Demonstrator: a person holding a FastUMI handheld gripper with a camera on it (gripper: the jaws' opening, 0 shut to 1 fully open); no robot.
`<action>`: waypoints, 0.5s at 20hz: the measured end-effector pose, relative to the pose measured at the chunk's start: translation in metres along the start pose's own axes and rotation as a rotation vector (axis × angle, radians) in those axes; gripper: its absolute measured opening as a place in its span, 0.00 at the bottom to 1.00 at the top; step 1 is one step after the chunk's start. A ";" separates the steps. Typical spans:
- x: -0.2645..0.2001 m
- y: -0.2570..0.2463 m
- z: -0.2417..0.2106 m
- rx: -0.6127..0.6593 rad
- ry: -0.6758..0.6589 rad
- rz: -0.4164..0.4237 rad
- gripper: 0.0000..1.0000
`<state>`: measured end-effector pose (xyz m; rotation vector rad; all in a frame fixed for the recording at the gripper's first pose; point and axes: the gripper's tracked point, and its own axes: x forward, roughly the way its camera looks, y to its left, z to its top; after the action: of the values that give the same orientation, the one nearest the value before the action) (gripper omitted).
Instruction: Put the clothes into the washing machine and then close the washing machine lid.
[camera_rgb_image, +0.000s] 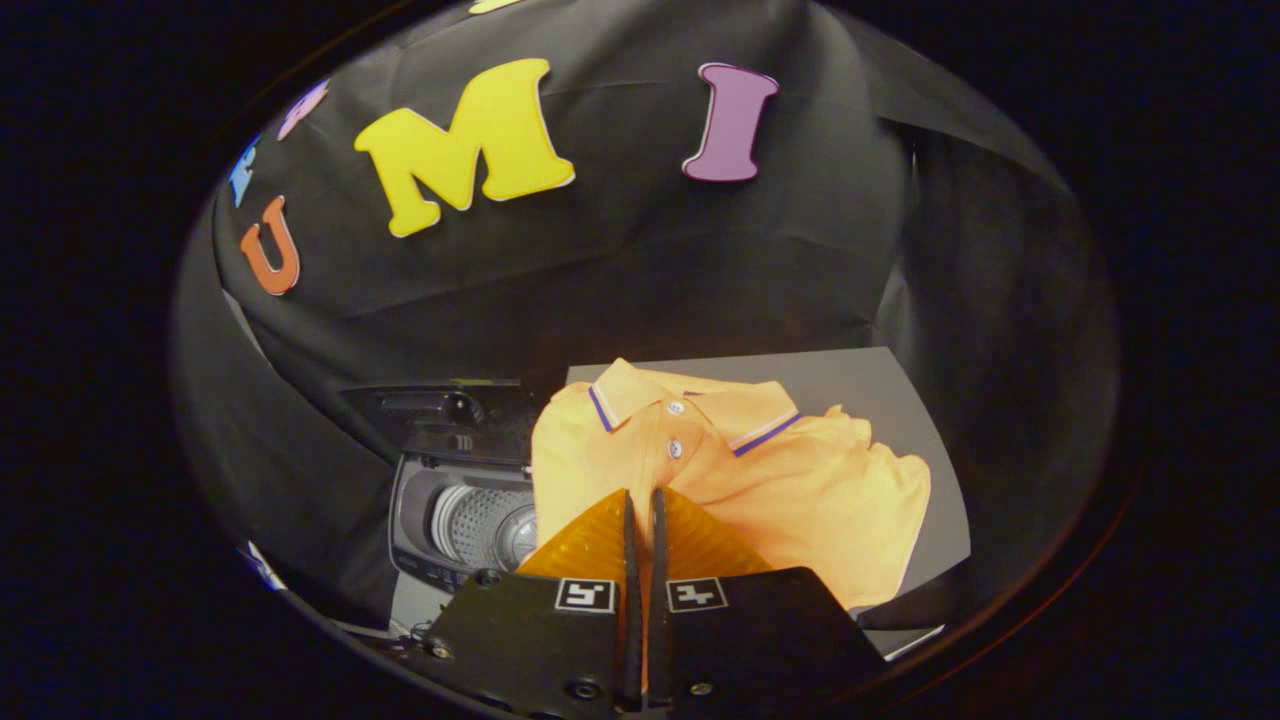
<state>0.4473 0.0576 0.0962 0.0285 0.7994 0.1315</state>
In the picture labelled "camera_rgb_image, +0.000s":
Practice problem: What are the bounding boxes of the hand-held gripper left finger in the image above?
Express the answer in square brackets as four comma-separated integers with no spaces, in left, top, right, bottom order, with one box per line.
[405,488,641,716]

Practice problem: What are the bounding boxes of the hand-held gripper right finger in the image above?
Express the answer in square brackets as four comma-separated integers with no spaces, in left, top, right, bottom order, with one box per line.
[648,487,889,713]

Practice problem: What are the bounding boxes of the orange polo shirt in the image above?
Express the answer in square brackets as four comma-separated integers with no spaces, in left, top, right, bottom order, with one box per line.
[530,358,933,611]

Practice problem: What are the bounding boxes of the grey washing machine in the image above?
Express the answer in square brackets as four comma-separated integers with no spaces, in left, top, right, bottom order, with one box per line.
[388,450,541,636]

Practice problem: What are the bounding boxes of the dark washing machine lid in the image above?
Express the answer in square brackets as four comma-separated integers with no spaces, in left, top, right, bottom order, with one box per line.
[340,378,546,466]

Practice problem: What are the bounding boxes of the grey cabinet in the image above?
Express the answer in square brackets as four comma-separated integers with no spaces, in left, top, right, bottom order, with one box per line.
[565,346,973,661]

